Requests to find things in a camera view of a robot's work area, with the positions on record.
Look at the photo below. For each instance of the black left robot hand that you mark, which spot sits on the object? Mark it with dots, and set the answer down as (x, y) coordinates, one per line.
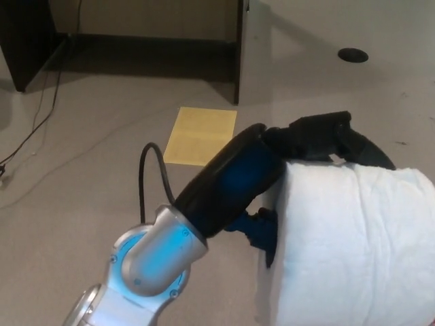
(231, 176)

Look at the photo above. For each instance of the white toilet paper roll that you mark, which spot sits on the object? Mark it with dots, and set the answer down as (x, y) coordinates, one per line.
(357, 244)

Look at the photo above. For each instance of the yellow paper sheet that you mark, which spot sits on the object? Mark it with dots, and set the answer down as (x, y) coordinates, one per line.
(197, 136)

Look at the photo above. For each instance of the black round floor cover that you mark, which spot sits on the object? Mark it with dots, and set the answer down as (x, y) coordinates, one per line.
(352, 55)

